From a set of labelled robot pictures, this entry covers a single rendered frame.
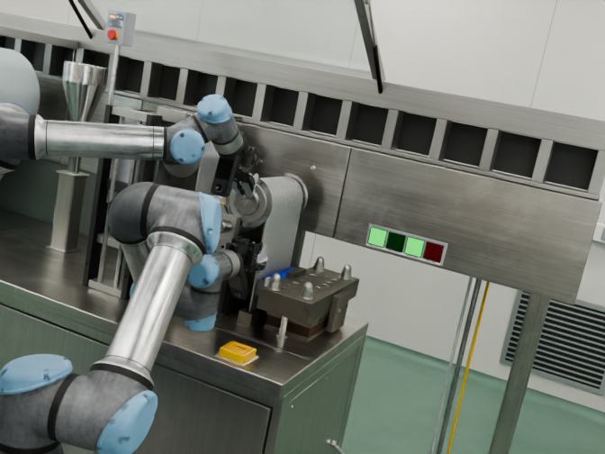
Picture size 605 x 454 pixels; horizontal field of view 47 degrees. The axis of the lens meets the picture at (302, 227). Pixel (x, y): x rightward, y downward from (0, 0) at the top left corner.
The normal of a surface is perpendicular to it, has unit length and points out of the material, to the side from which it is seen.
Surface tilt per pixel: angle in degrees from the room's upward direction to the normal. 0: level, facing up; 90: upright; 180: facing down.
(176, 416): 90
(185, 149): 90
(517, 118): 90
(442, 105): 90
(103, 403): 46
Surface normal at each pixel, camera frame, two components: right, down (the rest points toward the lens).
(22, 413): -0.13, 0.12
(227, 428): -0.40, 0.11
